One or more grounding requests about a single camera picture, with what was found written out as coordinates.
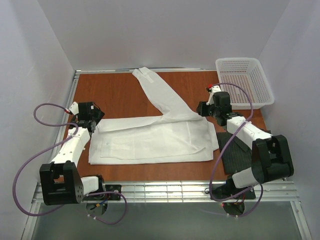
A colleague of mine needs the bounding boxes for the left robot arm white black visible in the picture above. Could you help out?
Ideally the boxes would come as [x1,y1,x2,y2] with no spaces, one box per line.
[39,102,105,206]

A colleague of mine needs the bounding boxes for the white long sleeve shirt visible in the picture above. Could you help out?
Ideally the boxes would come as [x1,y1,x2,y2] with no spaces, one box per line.
[88,67,219,165]

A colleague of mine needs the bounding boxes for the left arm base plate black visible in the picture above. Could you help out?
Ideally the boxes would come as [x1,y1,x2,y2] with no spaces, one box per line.
[83,184,122,202]

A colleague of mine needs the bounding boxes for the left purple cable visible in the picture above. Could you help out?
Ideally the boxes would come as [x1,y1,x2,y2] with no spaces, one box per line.
[12,103,128,225]

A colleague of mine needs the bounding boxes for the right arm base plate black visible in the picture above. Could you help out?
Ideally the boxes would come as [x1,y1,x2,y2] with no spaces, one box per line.
[211,184,256,200]

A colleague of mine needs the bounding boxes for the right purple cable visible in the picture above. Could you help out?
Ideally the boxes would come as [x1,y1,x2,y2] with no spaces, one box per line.
[206,82,264,218]

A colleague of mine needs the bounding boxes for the purple cable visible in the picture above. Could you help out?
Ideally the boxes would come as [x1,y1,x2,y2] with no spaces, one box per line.
[206,82,264,218]
[12,103,128,225]

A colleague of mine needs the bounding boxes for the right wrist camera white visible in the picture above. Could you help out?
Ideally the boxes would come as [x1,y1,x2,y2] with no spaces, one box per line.
[206,84,222,106]

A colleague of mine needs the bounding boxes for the dark striped folded shirt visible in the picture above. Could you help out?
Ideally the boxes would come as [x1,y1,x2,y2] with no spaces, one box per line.
[221,136,254,175]

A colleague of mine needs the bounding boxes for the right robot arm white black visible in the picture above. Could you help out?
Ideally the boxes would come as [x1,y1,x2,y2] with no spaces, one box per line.
[196,91,294,202]

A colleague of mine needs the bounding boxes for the white plastic basket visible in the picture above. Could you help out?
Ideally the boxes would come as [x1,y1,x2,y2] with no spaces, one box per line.
[215,57,275,110]

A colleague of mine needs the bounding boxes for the aluminium frame rail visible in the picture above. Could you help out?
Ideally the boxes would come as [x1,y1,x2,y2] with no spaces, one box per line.
[31,68,313,240]

